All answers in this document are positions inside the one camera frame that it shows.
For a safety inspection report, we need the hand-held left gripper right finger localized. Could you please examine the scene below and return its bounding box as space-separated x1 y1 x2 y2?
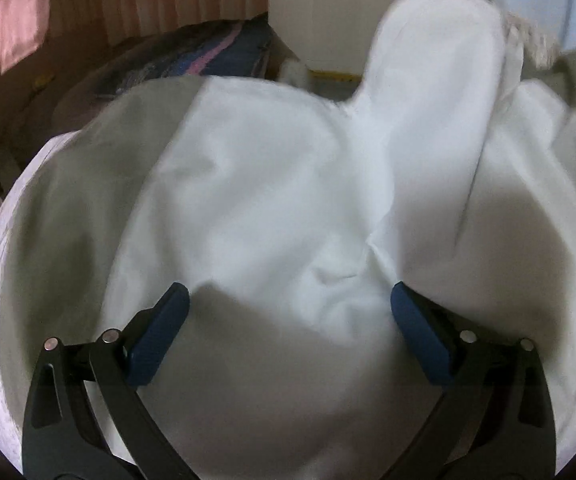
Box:
381 281 557 480

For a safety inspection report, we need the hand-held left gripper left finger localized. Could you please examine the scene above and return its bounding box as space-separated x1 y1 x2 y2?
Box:
22 282 200 480

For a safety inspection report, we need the white wardrobe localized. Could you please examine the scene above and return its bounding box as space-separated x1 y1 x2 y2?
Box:
267 0 494 78

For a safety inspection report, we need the grey and white jacket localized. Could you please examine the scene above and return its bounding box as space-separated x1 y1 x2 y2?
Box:
0 0 576 480

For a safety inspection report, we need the bed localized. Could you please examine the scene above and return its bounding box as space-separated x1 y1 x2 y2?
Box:
50 19 314 126

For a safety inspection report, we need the striped blanket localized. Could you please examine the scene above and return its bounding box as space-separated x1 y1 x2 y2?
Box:
93 22 274 96

